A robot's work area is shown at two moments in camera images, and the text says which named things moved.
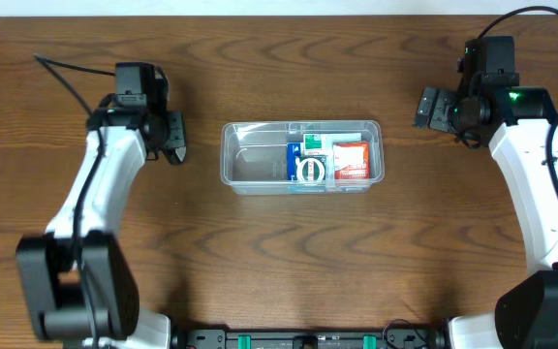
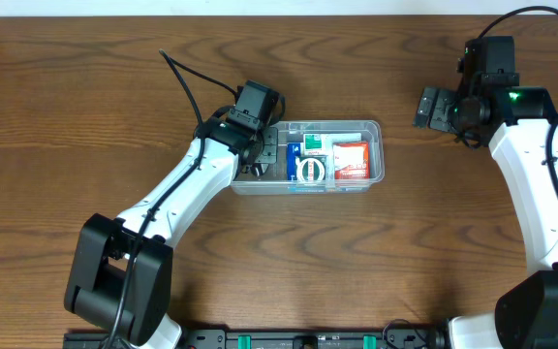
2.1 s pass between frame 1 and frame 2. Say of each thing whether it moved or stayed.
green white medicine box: stayed
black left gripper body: moved
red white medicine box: stayed
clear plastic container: stayed
